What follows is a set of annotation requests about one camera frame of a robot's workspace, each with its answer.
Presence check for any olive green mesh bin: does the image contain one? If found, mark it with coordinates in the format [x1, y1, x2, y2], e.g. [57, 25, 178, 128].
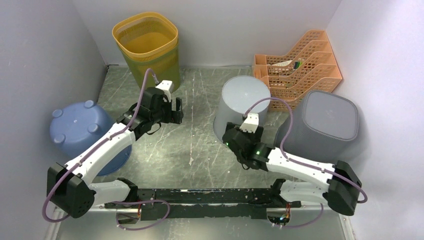
[121, 39, 182, 94]

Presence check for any light grey plastic bin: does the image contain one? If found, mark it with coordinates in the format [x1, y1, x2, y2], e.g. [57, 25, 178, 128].
[213, 75, 271, 143]

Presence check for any yellow mesh bin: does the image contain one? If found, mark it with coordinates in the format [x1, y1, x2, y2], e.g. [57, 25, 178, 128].
[112, 12, 179, 62]

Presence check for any dark grey mesh bin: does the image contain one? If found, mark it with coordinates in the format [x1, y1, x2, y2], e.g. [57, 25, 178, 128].
[273, 90, 359, 164]

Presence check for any blue plastic bin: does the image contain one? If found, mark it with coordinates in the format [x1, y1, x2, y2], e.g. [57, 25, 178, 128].
[49, 100, 116, 159]

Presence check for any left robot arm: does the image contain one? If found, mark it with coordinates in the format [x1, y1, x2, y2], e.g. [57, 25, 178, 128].
[43, 80, 184, 218]

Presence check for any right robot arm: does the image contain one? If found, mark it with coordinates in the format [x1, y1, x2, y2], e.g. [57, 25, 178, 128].
[222, 122, 362, 216]

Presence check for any orange plastic file organizer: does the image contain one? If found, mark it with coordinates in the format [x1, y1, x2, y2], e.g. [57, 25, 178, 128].
[252, 29, 343, 109]

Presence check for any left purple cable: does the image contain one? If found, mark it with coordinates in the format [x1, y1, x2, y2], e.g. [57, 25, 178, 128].
[41, 68, 172, 232]

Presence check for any purple cable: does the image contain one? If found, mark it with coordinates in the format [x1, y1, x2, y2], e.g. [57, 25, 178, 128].
[243, 96, 369, 229]
[41, 68, 172, 232]

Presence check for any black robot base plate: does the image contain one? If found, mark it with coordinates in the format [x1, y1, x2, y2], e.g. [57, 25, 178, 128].
[104, 187, 301, 221]

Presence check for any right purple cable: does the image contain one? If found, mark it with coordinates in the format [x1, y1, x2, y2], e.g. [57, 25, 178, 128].
[243, 96, 369, 229]

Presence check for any aluminium rail frame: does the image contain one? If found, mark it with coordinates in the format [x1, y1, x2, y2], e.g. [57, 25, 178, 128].
[45, 203, 354, 240]

